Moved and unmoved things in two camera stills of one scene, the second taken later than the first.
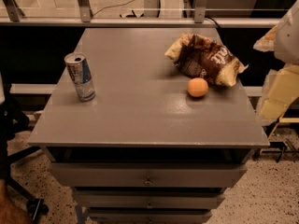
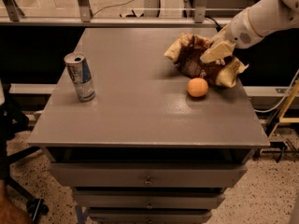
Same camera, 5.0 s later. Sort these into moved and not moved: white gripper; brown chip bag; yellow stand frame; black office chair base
Moved: white gripper
Not moved: black office chair base; brown chip bag; yellow stand frame
